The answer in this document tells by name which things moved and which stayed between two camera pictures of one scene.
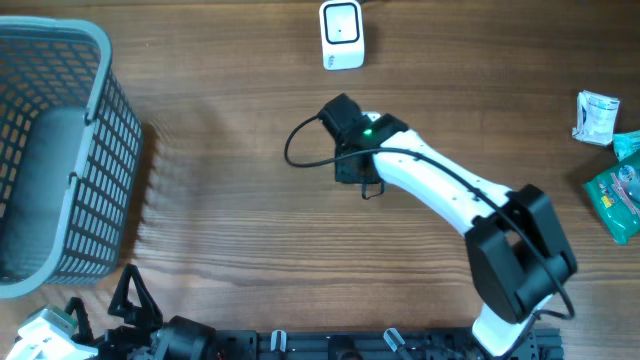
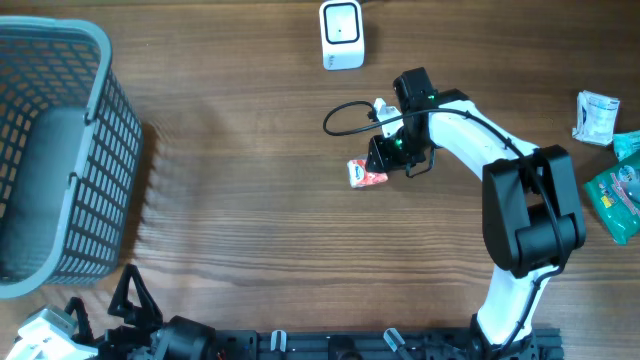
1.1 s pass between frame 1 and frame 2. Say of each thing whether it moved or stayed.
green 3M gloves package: stayed
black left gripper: stayed
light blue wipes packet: stayed
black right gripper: moved
